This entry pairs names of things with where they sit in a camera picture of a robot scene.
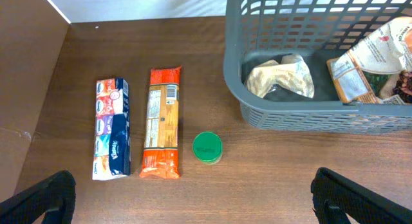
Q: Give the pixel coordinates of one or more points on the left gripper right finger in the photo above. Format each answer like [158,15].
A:
[336,199]

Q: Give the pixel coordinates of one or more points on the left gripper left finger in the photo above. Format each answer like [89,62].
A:
[53,198]

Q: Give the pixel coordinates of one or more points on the orange snack bag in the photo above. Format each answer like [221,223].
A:
[377,70]

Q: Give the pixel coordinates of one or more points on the white beige pouch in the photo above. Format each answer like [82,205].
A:
[292,74]

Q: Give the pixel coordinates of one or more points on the tissue multipack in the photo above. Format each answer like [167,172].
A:
[112,157]

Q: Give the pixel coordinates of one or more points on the orange pasta packet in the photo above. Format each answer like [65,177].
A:
[160,155]

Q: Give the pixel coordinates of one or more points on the left green-lid jar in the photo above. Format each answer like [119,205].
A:
[207,147]

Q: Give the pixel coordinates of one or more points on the grey plastic basket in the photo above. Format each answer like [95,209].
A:
[318,30]

